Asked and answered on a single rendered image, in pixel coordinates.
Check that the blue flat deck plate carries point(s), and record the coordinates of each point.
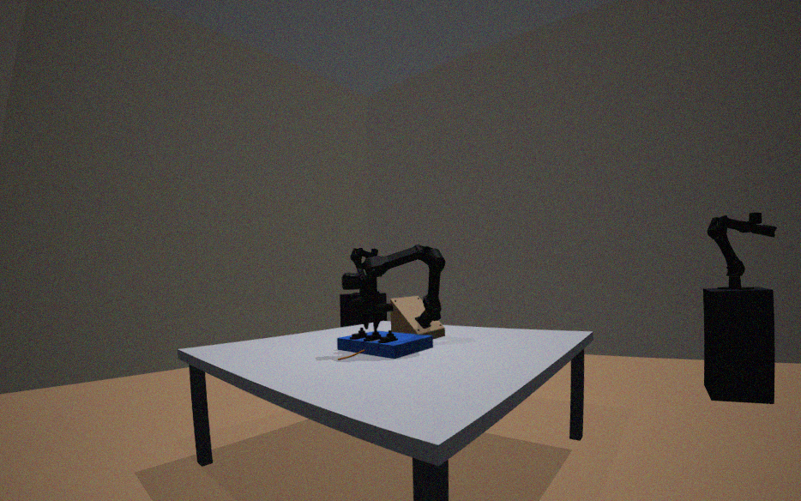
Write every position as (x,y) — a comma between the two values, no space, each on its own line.
(390,345)

